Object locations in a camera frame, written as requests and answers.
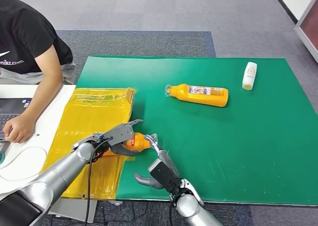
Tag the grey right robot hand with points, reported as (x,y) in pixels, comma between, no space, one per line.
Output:
(164,157)

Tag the person's hand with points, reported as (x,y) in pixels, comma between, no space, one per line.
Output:
(20,129)

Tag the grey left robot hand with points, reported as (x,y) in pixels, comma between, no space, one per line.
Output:
(119,134)

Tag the orange bottle with clear cap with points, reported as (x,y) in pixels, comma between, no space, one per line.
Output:
(139,142)
(203,97)

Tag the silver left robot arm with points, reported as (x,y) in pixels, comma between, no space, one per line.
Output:
(57,178)

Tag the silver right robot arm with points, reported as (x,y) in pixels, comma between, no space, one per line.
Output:
(191,211)

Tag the person's forearm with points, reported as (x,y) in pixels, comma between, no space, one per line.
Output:
(44,93)

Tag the small white bottle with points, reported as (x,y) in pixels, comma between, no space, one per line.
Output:
(249,75)

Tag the dark laptop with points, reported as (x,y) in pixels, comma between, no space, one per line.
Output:
(12,107)

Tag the small teal round object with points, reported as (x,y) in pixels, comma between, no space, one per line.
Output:
(1,158)

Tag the yellow plastic wrapped box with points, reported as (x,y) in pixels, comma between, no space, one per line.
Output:
(87,119)

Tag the person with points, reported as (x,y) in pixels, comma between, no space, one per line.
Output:
(22,33)

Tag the grey flat board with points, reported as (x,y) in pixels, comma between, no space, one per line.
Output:
(74,209)

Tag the green table mat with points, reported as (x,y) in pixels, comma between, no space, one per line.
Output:
(248,145)

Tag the framed display panel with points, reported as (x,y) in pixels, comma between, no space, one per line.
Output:
(310,25)

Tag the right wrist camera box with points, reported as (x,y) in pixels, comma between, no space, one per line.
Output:
(164,176)

